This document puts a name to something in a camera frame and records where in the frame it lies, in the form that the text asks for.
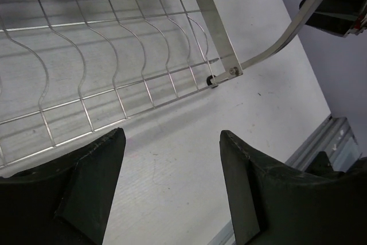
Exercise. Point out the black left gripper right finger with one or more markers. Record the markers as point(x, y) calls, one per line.
point(286, 199)

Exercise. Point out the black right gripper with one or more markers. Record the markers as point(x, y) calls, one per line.
point(337, 17)

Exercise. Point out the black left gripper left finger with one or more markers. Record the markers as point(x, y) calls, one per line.
point(66, 200)

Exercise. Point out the stainless steel dish rack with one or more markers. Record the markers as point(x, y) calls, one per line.
point(172, 73)

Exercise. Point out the aluminium frame rail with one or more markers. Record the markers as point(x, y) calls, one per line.
point(324, 153)

